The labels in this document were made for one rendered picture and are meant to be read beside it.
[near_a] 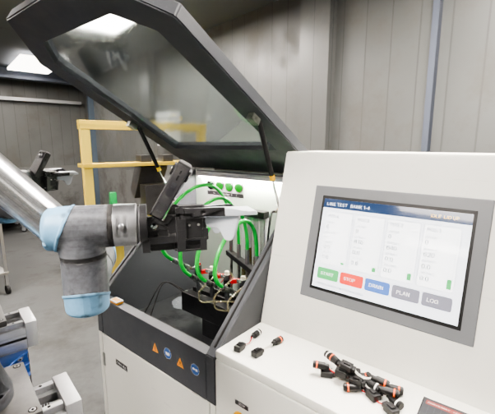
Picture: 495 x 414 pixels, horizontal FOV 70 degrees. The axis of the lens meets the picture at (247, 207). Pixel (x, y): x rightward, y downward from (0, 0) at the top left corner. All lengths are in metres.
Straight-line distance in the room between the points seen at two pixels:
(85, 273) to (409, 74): 2.53
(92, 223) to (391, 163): 0.79
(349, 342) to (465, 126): 1.85
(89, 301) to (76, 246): 0.10
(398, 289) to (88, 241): 0.77
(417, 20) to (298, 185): 1.94
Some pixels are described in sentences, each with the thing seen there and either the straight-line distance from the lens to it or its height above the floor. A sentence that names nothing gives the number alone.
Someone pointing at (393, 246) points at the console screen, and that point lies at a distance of 1.04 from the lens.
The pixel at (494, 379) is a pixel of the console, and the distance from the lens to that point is 1.05.
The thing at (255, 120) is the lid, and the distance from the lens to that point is 1.11.
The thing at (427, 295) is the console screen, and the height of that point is 1.20.
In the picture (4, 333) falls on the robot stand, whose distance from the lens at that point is 1.44.
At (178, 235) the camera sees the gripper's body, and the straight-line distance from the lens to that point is 0.63.
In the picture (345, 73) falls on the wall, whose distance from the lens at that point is 3.11.
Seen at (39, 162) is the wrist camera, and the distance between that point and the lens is 1.67.
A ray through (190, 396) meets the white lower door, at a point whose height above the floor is 0.77.
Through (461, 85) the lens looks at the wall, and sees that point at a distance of 2.70.
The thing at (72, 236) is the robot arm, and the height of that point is 1.43.
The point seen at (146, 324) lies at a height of 0.94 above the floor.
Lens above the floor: 1.58
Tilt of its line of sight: 10 degrees down
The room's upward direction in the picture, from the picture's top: straight up
